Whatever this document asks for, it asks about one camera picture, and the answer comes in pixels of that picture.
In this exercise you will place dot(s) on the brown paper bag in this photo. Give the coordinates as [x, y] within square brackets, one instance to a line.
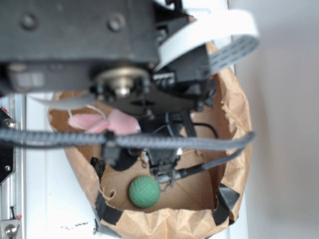
[205, 203]

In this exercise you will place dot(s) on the aluminium frame rail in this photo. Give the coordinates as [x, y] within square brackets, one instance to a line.
[12, 192]

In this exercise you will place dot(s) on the pink plush bunny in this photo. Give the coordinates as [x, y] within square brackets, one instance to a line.
[115, 121]

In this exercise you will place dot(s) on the green textured ball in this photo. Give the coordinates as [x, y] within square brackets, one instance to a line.
[144, 192]

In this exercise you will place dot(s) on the black metal bracket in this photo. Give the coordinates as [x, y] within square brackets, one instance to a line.
[7, 163]

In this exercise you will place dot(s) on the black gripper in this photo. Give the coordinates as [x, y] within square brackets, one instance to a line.
[111, 51]

